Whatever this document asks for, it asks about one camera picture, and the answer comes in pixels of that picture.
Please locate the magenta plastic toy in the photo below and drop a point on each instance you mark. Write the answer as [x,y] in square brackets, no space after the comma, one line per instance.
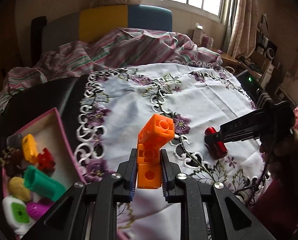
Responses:
[37,209]

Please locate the red metal cylinder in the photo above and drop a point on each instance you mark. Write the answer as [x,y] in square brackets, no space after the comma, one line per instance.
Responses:
[217,150]

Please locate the red plastic toy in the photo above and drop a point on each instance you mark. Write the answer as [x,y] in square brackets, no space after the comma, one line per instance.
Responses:
[45,160]

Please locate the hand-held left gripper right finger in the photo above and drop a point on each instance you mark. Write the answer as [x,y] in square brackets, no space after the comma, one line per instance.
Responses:
[165,180]

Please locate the white round device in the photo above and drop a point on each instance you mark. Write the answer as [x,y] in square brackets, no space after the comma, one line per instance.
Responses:
[271,53]

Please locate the pink cardboard box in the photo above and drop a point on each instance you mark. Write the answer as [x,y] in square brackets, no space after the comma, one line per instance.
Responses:
[51,135]

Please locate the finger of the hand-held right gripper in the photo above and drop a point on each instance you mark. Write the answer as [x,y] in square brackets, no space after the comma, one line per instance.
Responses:
[214,137]

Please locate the open cardboard box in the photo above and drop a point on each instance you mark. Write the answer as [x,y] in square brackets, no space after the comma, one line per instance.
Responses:
[258,60]

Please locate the small pink carton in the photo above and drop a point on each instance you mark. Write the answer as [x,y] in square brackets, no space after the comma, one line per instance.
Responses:
[207,41]

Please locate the white embroidered floral tablecloth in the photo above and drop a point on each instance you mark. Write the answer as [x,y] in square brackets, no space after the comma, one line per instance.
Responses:
[139,100]

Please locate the pink green striped blanket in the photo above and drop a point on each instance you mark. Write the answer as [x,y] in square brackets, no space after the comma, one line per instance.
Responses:
[139,47]

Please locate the grey yellow blue headboard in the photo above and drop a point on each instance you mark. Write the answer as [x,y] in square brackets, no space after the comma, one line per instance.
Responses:
[104,22]

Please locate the white carton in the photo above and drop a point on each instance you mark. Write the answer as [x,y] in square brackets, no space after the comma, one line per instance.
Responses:
[198,31]

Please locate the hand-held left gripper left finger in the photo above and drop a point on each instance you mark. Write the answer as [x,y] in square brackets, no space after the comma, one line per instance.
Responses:
[132,180]

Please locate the wooden nightstand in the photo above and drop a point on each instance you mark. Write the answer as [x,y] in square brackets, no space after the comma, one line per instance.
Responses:
[229,60]

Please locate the orange plastic building block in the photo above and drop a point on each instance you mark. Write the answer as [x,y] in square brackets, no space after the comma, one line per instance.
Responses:
[151,175]

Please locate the black device with green light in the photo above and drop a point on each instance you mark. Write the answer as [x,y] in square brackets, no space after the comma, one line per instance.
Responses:
[249,81]

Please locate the person's red clothing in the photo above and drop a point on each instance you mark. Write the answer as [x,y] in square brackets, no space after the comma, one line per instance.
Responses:
[276,212]

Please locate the white and green plastic case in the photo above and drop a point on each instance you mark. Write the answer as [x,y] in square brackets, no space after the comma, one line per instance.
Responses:
[16,212]

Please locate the yellow plastic case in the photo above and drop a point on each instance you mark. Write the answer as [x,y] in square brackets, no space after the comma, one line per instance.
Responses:
[28,147]

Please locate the mustard knitted pouch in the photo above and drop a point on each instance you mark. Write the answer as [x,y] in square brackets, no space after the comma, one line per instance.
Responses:
[17,188]

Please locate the person's right hand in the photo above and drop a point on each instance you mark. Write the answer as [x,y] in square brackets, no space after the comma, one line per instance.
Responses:
[281,147]

